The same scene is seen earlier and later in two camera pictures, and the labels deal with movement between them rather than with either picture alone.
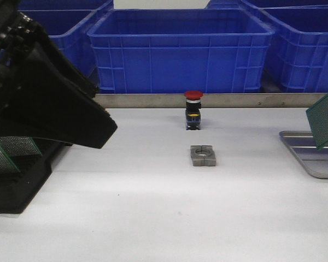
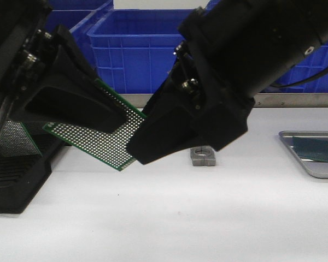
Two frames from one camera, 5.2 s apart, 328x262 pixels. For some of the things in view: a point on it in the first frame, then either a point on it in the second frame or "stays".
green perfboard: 320,115 to 314,149
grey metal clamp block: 203,155 stays
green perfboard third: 17,146 stays
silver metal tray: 322,164 stays
